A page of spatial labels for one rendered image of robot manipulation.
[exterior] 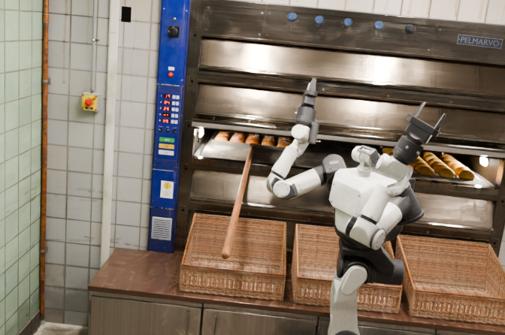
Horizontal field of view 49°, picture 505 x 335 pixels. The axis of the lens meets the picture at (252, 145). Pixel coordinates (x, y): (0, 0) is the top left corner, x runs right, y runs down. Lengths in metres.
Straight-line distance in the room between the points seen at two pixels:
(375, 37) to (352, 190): 1.16
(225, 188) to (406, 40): 1.34
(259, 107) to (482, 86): 1.25
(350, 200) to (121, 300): 1.37
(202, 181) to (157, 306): 0.78
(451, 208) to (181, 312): 1.66
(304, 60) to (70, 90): 1.37
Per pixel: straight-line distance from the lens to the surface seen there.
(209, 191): 3.35
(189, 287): 3.04
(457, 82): 3.35
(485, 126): 3.44
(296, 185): 2.51
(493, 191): 3.55
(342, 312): 2.61
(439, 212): 3.49
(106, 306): 3.15
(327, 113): 3.24
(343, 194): 2.40
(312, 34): 3.21
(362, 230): 2.05
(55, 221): 3.67
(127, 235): 3.56
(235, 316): 3.04
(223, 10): 3.23
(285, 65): 3.19
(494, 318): 3.28
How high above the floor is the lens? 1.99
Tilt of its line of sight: 12 degrees down
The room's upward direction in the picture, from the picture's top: 5 degrees clockwise
